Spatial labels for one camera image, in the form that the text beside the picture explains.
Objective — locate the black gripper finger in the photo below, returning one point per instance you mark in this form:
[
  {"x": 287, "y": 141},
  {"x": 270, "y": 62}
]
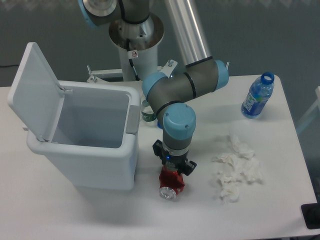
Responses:
[
  {"x": 158, "y": 150},
  {"x": 186, "y": 167}
]

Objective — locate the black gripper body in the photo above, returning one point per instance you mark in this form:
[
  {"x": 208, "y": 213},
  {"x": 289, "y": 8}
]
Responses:
[{"x": 174, "y": 160}]

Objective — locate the crushed red soda can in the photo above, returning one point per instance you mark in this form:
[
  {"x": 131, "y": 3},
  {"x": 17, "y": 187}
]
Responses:
[{"x": 171, "y": 183}]

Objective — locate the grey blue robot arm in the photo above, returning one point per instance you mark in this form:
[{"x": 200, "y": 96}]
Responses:
[{"x": 167, "y": 95}]

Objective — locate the blue bottle cap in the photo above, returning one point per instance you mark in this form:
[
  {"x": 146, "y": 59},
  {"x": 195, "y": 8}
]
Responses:
[{"x": 159, "y": 125}]

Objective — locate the clear small water bottle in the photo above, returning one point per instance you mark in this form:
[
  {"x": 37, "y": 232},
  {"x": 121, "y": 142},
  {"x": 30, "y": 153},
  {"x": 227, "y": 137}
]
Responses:
[{"x": 147, "y": 114}]

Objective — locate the crumpled white tissue paper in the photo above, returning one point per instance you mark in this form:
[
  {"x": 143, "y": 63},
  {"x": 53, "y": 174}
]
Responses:
[{"x": 235, "y": 167}]

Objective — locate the white plastic trash bin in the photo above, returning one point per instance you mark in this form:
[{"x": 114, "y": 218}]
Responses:
[{"x": 88, "y": 131}]

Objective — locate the blue plastic drink bottle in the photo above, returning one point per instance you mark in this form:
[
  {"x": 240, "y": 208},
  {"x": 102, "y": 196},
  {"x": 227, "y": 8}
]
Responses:
[{"x": 259, "y": 93}]

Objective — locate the black device at edge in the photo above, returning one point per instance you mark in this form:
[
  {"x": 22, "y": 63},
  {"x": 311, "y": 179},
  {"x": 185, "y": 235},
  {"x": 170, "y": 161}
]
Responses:
[{"x": 311, "y": 215}]

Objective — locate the white furniture at right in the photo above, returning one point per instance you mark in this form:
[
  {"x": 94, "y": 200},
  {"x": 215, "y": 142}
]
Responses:
[{"x": 311, "y": 114}]

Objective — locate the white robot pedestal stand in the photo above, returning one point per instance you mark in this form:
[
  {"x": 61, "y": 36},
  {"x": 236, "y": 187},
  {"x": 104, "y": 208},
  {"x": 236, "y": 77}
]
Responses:
[{"x": 137, "y": 33}]

